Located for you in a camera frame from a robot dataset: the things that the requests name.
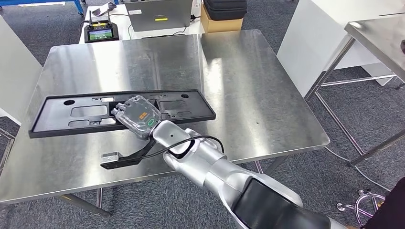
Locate black seat chrome stool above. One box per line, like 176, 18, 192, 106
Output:
336, 189, 387, 219

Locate stainless steel table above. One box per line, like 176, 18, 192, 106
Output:
304, 14, 405, 167
0, 126, 16, 173

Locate stainless steel workbench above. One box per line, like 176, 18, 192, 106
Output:
0, 29, 331, 219

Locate black zip case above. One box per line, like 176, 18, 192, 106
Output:
203, 0, 248, 21

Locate white partition panel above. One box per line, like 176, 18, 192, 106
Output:
0, 16, 43, 127
277, 0, 396, 99

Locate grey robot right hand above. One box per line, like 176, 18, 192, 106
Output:
110, 94, 162, 141

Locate grey laptop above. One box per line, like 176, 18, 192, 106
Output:
124, 0, 194, 32

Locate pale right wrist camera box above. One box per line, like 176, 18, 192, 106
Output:
100, 151, 124, 164

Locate brown cardboard box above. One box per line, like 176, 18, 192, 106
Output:
200, 3, 244, 34

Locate person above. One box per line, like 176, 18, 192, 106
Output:
348, 177, 405, 229

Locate white desk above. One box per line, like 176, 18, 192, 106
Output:
79, 3, 205, 44

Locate dark tablet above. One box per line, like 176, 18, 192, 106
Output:
92, 1, 117, 17

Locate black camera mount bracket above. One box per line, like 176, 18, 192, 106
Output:
100, 139, 158, 170

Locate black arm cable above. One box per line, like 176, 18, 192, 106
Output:
139, 135, 224, 160

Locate black plastic panel part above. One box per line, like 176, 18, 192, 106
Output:
28, 89, 217, 139

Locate black remote controller with screen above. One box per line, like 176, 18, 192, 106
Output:
84, 9, 120, 43

